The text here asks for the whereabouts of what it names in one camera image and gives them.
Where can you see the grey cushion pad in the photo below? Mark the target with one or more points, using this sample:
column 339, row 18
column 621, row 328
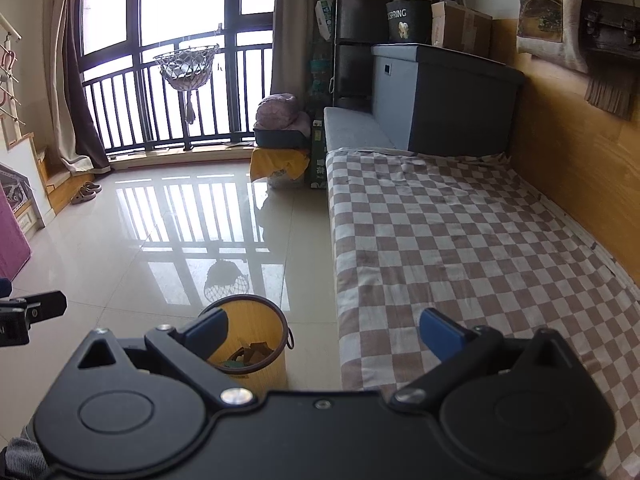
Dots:
column 353, row 130

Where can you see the brown left curtain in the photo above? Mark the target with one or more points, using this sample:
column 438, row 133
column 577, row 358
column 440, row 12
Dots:
column 74, row 134

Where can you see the green cardboard box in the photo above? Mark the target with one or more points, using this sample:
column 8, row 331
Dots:
column 317, row 156

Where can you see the black round spring box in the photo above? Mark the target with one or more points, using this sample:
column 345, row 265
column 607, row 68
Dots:
column 410, row 21

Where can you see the grey storage box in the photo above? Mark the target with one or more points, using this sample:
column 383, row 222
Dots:
column 444, row 102

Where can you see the brown white checkered cloth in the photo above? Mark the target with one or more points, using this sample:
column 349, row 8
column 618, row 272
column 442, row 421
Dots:
column 469, row 238

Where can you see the trash pile in bin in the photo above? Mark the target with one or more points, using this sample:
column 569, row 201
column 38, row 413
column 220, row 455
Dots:
column 248, row 356

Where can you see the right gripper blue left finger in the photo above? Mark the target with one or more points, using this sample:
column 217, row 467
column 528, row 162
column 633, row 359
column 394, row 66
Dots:
column 183, row 354

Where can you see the wooden step shelf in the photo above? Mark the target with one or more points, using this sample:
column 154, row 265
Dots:
column 60, row 185

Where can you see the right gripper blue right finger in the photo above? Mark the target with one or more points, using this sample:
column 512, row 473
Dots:
column 463, row 355

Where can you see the purple furniture panel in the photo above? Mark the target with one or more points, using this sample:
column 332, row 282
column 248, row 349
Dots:
column 14, row 248

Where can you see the wall hanging tapestry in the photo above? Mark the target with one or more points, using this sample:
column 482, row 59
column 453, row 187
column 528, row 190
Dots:
column 598, row 38

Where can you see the black balcony railing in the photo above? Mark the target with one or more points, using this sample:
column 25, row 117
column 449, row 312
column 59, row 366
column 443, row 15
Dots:
column 134, row 108

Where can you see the hanging net basket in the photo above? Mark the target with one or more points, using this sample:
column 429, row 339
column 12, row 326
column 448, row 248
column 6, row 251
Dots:
column 186, row 70

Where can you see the yellow cloth covered stool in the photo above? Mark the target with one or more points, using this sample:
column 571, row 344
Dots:
column 279, row 167

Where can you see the yellow bamboo trash bin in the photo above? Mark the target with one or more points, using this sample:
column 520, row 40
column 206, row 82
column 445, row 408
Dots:
column 254, row 319

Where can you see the pair of brown shoes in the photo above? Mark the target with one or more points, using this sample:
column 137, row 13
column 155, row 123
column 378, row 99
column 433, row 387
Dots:
column 88, row 191

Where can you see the brown cardboard box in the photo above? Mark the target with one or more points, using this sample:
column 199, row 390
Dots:
column 460, row 28

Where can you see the black drawer tower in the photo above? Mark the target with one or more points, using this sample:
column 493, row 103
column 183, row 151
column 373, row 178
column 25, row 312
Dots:
column 359, row 25

